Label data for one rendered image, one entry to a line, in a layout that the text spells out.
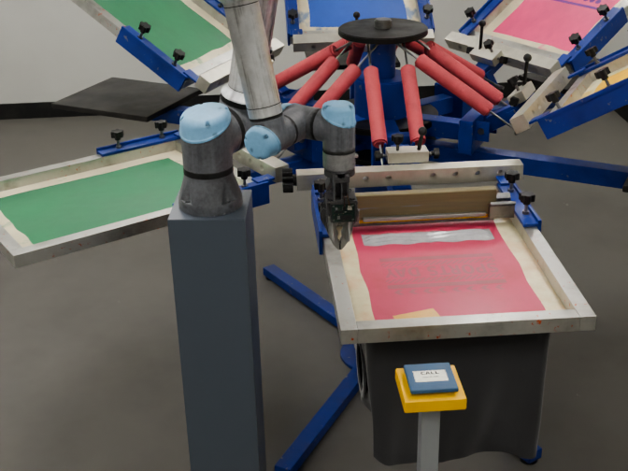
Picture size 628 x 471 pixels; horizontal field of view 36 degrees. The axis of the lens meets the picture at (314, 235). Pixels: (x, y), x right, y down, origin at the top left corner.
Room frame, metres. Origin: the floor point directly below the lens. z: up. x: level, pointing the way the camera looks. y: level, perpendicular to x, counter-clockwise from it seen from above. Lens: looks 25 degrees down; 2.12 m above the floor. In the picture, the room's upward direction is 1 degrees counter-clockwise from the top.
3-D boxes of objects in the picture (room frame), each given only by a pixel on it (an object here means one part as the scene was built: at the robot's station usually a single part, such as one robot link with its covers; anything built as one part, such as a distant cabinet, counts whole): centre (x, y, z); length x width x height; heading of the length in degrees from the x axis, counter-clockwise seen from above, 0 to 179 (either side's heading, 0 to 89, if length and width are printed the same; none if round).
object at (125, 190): (2.85, 0.50, 1.05); 1.08 x 0.61 x 0.23; 124
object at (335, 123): (2.10, -0.06, 1.40); 0.09 x 0.08 x 0.11; 58
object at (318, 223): (2.52, -0.03, 0.98); 0.30 x 0.05 x 0.07; 4
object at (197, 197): (2.14, 0.24, 1.25); 0.15 x 0.15 x 0.10
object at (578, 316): (2.30, -0.32, 0.97); 0.79 x 0.58 x 0.04; 4
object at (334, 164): (2.10, -0.06, 1.32); 0.08 x 0.08 x 0.05
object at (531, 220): (2.56, -0.58, 0.98); 0.30 x 0.05 x 0.07; 4
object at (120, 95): (3.65, 0.35, 0.91); 1.34 x 0.41 x 0.08; 64
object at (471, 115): (3.35, -0.25, 0.99); 0.82 x 0.79 x 0.12; 4
